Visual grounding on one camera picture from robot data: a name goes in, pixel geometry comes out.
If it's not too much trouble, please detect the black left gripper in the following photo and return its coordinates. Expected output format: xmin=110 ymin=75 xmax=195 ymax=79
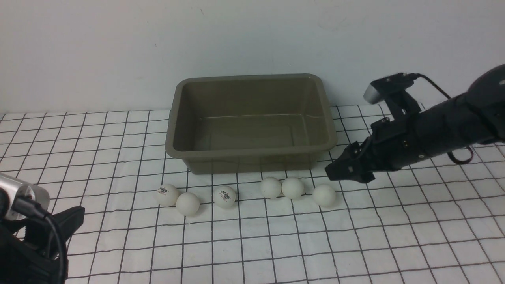
xmin=0 ymin=206 xmax=85 ymax=284

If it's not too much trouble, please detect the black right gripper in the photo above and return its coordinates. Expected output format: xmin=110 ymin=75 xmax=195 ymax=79
xmin=325 ymin=116 xmax=434 ymax=184

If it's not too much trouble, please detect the white logo ball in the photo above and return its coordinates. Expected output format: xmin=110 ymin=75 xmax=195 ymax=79
xmin=213 ymin=185 xmax=237 ymax=209
xmin=155 ymin=184 xmax=180 ymax=207

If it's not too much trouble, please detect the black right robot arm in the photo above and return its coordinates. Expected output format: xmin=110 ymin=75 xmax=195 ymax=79
xmin=325 ymin=65 xmax=505 ymax=183

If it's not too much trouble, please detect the olive green plastic bin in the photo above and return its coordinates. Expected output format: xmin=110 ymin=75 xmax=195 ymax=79
xmin=165 ymin=73 xmax=338 ymax=174

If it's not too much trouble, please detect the black left camera cable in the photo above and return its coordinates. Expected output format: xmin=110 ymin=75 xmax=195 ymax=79
xmin=12 ymin=196 xmax=68 ymax=284

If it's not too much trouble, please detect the black camera cable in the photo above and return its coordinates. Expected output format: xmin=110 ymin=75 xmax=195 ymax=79
xmin=12 ymin=196 xmax=68 ymax=284
xmin=410 ymin=73 xmax=475 ymax=165

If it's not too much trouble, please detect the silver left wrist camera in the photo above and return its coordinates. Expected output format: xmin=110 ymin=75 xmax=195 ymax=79
xmin=0 ymin=173 xmax=49 ymax=221

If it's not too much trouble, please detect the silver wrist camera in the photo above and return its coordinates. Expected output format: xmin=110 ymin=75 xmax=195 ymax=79
xmin=364 ymin=73 xmax=421 ymax=120
xmin=0 ymin=173 xmax=49 ymax=221

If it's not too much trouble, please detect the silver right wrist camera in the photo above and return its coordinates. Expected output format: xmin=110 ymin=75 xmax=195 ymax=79
xmin=364 ymin=73 xmax=421 ymax=120

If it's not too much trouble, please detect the black right camera cable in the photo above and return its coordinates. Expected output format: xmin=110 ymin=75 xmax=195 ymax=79
xmin=410 ymin=73 xmax=475 ymax=165

